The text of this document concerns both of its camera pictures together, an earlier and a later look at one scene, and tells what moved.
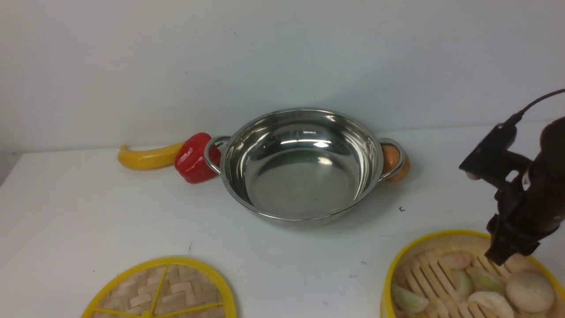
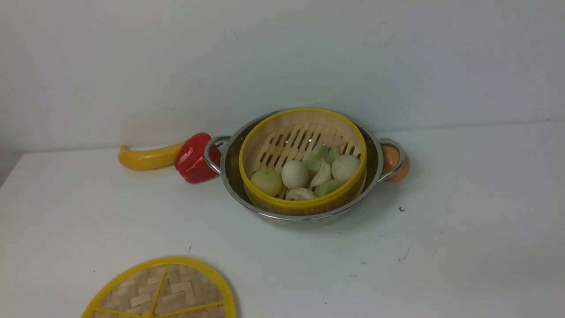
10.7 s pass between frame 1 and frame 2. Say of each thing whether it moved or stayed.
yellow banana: stayed
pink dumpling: moved
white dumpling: moved
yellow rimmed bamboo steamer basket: moved
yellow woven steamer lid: stayed
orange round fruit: stayed
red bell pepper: stayed
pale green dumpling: moved
